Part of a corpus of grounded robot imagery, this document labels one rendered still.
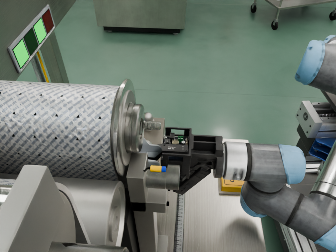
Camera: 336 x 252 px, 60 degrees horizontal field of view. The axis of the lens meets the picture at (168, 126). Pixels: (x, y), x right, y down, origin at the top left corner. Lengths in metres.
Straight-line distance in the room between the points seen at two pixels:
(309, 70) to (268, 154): 0.33
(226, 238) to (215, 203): 0.09
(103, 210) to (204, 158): 0.24
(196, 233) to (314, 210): 0.27
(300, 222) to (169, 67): 2.35
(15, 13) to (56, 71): 0.65
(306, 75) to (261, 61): 2.23
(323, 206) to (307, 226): 0.05
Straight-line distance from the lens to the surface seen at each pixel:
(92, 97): 0.41
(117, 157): 0.39
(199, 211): 0.76
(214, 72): 2.82
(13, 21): 0.82
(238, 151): 0.56
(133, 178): 0.45
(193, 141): 0.55
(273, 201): 0.65
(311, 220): 0.65
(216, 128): 2.24
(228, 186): 0.79
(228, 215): 0.77
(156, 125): 0.46
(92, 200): 0.40
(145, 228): 0.60
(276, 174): 0.58
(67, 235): 0.29
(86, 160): 0.43
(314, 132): 1.32
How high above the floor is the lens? 1.57
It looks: 45 degrees down
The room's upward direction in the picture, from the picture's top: straight up
